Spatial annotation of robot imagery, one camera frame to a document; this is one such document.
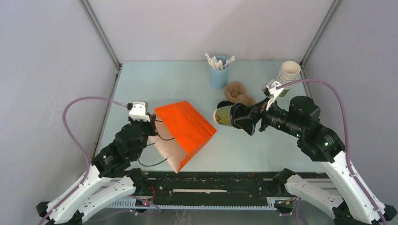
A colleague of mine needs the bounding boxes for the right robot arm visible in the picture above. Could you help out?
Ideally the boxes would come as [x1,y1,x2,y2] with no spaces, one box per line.
[233,96,397,225]

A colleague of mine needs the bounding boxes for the stack of black lids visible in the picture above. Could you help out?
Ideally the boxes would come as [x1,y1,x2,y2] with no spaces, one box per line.
[217,100,234,109]

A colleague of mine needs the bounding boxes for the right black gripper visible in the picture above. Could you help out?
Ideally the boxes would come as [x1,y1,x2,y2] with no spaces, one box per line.
[233,96,302,137]

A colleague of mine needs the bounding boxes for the white stir stick packets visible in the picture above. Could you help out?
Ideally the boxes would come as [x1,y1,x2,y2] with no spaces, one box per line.
[204,53,236,70]

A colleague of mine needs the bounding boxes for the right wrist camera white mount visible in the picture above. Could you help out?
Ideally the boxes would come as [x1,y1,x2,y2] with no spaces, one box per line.
[262,80,284,111]

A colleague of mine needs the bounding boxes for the black coffee lid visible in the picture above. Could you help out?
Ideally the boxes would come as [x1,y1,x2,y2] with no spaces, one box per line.
[229,103,247,129]

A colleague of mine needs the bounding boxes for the brown pulp cup carrier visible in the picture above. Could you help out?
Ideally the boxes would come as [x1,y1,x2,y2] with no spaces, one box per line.
[224,82,256,107]

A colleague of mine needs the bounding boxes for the orange paper bag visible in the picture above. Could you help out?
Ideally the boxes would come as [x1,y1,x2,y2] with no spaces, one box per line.
[149,101,217,173]

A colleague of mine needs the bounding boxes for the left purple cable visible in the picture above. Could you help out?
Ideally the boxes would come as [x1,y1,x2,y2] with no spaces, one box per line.
[37,96,131,225]

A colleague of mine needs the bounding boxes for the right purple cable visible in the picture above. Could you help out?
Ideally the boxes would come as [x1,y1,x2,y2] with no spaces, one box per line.
[275,78,388,225]

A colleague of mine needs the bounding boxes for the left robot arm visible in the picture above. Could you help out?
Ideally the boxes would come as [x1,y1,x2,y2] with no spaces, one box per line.
[36,115,157,225]

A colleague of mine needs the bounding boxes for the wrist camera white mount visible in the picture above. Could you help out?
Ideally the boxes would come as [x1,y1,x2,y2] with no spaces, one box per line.
[127,101,151,122]
[262,80,284,111]

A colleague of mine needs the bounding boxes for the light blue holder cup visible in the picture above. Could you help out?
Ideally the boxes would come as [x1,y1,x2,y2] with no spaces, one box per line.
[209,65,229,89]

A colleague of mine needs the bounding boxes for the purple cable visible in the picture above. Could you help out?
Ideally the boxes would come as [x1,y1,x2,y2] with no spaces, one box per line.
[37,96,131,225]
[275,78,388,225]

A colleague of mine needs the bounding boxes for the green paper cup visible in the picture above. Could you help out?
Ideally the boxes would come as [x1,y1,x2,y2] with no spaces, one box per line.
[213,105,233,127]

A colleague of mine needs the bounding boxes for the stack of paper cups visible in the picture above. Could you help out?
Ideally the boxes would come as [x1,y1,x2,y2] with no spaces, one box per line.
[277,61,301,84]

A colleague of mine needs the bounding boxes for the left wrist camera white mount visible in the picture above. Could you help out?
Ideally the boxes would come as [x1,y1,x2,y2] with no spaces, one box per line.
[127,101,151,122]

